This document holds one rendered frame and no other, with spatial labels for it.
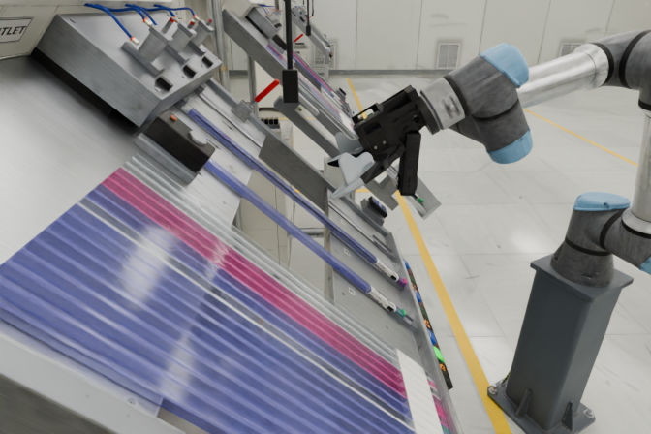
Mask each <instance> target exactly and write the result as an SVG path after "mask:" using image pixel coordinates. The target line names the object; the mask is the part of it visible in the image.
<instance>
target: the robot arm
mask: <svg viewBox="0 0 651 434"><path fill-rule="evenodd" d="M602 86H614V87H622V88H628V89H632V90H637V91H639V98H638V107H639V108H640V109H642V110H643V111H644V112H645V113H646V115H645V122H644V128H643V135H642V141H641V148H640V153H639V160H638V166H637V173H636V179H635V190H634V197H633V204H632V207H630V206H631V205H630V203H631V202H630V201H629V199H627V198H625V197H623V196H620V195H616V194H611V193H605V192H587V193H583V194H580V195H579V196H578V197H577V198H576V200H575V203H574V206H573V212H572V215H571V219H570V222H569V225H568V228H567V232H566V236H565V239H564V241H563V242H562V243H561V245H560V246H559V247H558V248H557V250H556V251H555V252H554V254H553V255H552V259H551V262H550V264H551V266H552V268H553V269H554V270H555V271H556V272H557V273H558V274H559V275H561V276H562V277H564V278H566V279H568V280H570V281H572V282H575V283H577V284H580V285H584V286H590V287H603V286H607V285H609V284H610V283H611V282H612V280H613V277H614V273H615V271H614V260H613V255H615V256H617V257H618V258H620V259H622V260H624V261H625V262H627V263H629V264H631V265H633V266H635V267H637V268H638V270H640V271H644V272H646V273H648V274H650V275H651V29H640V30H634V31H628V32H624V33H620V34H616V35H612V36H609V37H605V38H602V39H599V40H597V41H594V42H591V43H588V44H584V45H582V46H579V47H577V48H576V49H575V50H574V51H573V52H572V54H569V55H566V56H563V57H560V58H557V59H554V60H551V61H548V62H545V63H542V64H540V65H537V66H534V67H531V68H528V65H527V62H526V60H525V58H524V57H523V55H522V54H521V52H520V51H519V50H518V49H517V48H516V47H515V46H514V45H511V44H510V43H501V44H499V45H497V46H493V47H491V48H490V49H488V50H486V51H484V52H482V53H479V54H478V56H476V57H475V58H473V59H471V60H470V61H468V62H467V63H465V64H463V65H462V66H460V67H458V68H457V69H455V70H453V71H452V72H450V73H448V74H447V75H445V76H443V77H441V78H439V79H437V80H436V81H434V82H432V83H431V84H429V85H427V86H426V87H424V88H422V89H421V90H420V92H419V93H420V95H419V94H418V92H417V90H416V88H414V87H412V85H411V84H410V85H409V86H407V87H405V88H404V89H402V90H400V91H399V92H397V93H395V94H394V95H392V96H391V97H389V98H387V99H386V100H384V101H382V102H381V103H379V104H378V102H377V103H375V104H373V105H372V106H370V107H368V108H366V109H364V110H363V111H361V112H359V113H358V114H356V115H355V116H353V117H351V118H352V120H353V122H354V123H355V125H354V126H353V128H354V130H355V132H356V134H357V136H358V138H357V139H350V138H349V137H348V136H346V135H345V134H344V133H342V132H339V133H337V134H336V135H335V140H336V143H337V146H338V149H339V152H340V155H339V156H337V157H335V158H333V159H332V160H330V161H329V162H327V163H328V164H329V165H330V166H334V167H338V168H339V167H340V170H341V173H342V176H343V179H344V182H345V183H344V184H343V185H342V186H340V187H339V188H338V189H337V190H336V191H334V192H333V193H332V194H331V195H330V197H331V198H332V199H337V198H342V197H345V196H347V195H348V194H350V193H352V192H353V191H355V190H357V189H358V188H360V187H362V186H363V185H364V184H367V183H369V182H370V181H371V180H373V179H374V178H376V177H377V176H379V175H380V174H381V173H383V172H384V171H386V170H387V169H388V168H389V167H390V166H391V165H392V163H393V162H394V161H395V160H397V159H398V158H399V157H400V161H399V171H398V174H397V176H396V188H397V190H399V193H400V196H414V195H415V192H416V189H417V187H418V167H419V152H420V143H421V132H420V131H419V130H421V128H423V127H424V126H425V127H426V128H427V130H428V131H429V133H430V134H431V135H432V136H433V135H434V134H436V133H438V132H440V129H441V130H445V129H451V130H453V131H455V132H456V133H459V134H461V135H463V136H465V137H467V138H469V139H471V140H475V141H477V142H479V143H481V144H483V145H484V147H485V151H486V153H488V155H489V157H490V159H491V160H492V161H493V162H495V163H498V164H511V163H515V162H517V161H519V160H521V159H523V157H526V155H528V154H529V153H530V151H531V150H532V148H533V140H532V136H531V132H530V130H531V128H530V126H529V125H528V123H527V120H526V117H525V114H524V112H523V109H526V108H528V107H530V106H533V105H536V104H539V103H542V102H544V101H547V100H550V99H553V98H556V97H559V96H562V95H564V94H567V93H570V92H573V91H575V90H578V89H580V88H582V89H585V90H592V89H595V88H598V87H602ZM369 109H372V110H373V112H374V113H373V112H371V113H370V114H368V115H367V116H368V117H366V118H365V119H364V118H363V116H362V117H361V118H358V116H359V115H361V114H363V113H364V112H366V111H368V110H369ZM415 116H416V117H415ZM629 207H630V208H629Z"/></svg>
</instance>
